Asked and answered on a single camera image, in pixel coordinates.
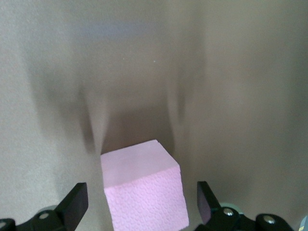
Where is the pink foam block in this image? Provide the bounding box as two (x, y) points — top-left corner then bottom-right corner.
(100, 139), (189, 231)

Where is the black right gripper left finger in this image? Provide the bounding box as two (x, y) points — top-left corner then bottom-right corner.
(0, 182), (89, 231)

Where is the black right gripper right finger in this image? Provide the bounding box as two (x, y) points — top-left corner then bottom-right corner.
(193, 180), (295, 231)

